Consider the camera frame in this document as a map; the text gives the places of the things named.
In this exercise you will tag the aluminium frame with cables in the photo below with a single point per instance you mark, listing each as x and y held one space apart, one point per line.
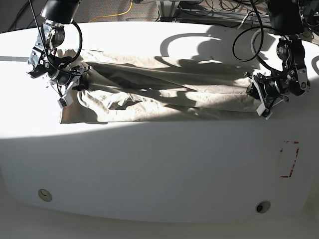
233 13

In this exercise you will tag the left round table grommet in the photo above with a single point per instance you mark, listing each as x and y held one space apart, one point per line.
44 195

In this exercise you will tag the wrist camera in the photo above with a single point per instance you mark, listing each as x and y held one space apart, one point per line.
65 101
262 111

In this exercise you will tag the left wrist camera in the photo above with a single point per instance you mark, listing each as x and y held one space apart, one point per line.
262 111

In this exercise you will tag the right round table grommet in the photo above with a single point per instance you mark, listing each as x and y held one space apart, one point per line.
263 207

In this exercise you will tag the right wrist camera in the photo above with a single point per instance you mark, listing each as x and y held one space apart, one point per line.
65 101

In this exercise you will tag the round table grommet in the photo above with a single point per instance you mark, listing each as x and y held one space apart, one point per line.
263 207
44 195

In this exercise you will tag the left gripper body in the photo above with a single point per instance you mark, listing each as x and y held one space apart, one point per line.
274 88

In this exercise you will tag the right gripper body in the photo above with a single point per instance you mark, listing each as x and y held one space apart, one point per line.
62 79

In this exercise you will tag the red tape rectangle marking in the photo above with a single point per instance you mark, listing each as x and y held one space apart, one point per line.
287 158

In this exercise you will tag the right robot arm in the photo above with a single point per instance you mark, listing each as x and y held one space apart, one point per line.
44 62

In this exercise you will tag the beige t-shirt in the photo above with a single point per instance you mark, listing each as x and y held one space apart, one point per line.
124 88

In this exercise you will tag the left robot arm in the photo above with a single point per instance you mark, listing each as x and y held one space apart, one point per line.
289 49

